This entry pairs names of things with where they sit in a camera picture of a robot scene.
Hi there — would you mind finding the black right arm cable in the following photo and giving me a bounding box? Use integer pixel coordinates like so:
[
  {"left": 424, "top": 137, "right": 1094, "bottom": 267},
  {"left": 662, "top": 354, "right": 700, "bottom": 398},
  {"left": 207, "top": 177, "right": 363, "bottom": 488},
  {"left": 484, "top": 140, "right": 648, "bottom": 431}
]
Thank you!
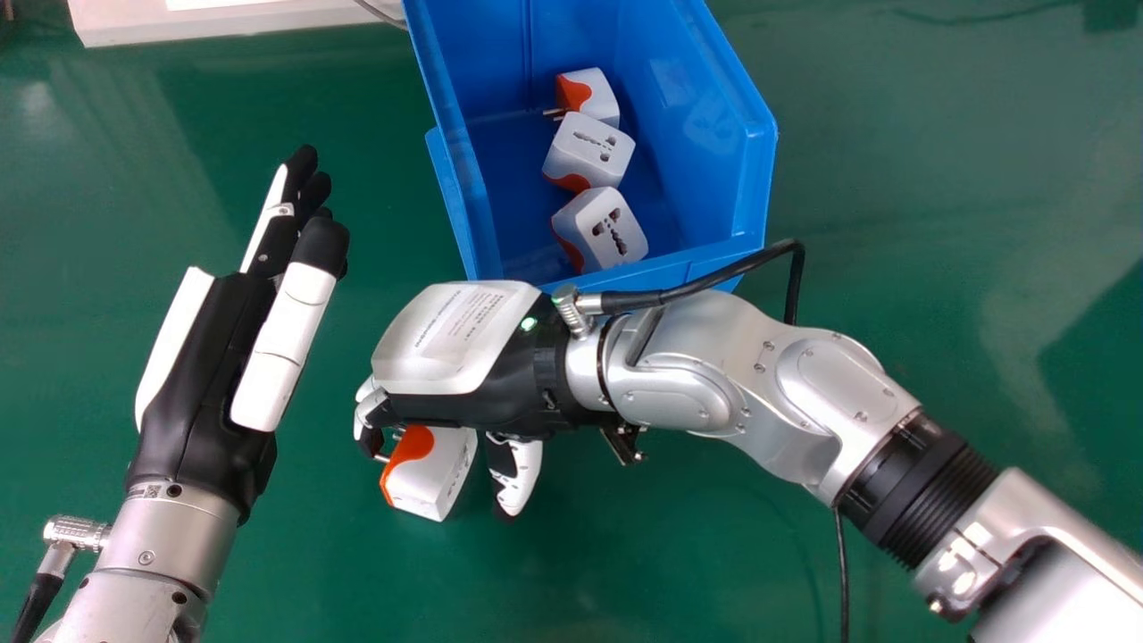
[{"left": 551, "top": 238, "right": 850, "bottom": 643}]

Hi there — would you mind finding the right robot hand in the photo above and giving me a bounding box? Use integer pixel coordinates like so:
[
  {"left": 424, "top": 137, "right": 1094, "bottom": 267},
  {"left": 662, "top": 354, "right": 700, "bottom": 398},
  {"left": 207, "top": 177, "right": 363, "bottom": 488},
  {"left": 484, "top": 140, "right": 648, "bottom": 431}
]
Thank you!
[{"left": 354, "top": 280, "right": 617, "bottom": 522}]

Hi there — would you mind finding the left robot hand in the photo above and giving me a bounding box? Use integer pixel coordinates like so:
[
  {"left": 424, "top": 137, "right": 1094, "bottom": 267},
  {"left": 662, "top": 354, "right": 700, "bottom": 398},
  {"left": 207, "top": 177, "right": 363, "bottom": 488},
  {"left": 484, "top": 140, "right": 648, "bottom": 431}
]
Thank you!
[{"left": 125, "top": 145, "right": 351, "bottom": 525}]

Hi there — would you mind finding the white socket strip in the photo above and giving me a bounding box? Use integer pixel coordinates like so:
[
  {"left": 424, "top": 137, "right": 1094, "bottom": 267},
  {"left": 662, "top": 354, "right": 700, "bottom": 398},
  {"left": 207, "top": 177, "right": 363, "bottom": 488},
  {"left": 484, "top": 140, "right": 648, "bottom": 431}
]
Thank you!
[{"left": 67, "top": 0, "right": 408, "bottom": 48}]

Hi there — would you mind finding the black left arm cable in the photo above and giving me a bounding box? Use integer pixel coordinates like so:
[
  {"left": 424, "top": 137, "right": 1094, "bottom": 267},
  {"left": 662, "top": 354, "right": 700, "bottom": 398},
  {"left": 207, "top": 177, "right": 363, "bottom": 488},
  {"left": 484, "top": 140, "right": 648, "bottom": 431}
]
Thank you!
[{"left": 9, "top": 515, "right": 112, "bottom": 643}]

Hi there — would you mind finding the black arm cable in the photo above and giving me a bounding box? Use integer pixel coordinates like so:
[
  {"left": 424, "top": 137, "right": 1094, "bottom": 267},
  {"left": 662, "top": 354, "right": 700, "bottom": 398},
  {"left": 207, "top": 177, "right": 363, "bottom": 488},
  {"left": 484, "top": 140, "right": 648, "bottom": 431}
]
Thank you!
[
  {"left": 9, "top": 515, "right": 112, "bottom": 643},
  {"left": 551, "top": 238, "right": 850, "bottom": 643}
]

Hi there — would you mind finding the blue plastic bin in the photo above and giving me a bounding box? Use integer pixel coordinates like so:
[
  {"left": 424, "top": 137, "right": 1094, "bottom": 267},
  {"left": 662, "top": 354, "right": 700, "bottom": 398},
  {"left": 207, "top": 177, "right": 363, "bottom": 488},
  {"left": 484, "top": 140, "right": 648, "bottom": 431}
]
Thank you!
[{"left": 401, "top": 0, "right": 779, "bottom": 296}]

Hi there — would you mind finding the white-and-orange plug adapter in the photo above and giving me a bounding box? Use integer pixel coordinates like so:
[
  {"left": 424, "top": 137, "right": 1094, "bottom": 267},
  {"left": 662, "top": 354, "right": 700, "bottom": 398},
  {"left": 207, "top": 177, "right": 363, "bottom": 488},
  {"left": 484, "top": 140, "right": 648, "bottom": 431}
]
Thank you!
[
  {"left": 541, "top": 112, "right": 637, "bottom": 193},
  {"left": 379, "top": 424, "right": 479, "bottom": 523},
  {"left": 545, "top": 67, "right": 622, "bottom": 129},
  {"left": 550, "top": 187, "right": 650, "bottom": 274}
]

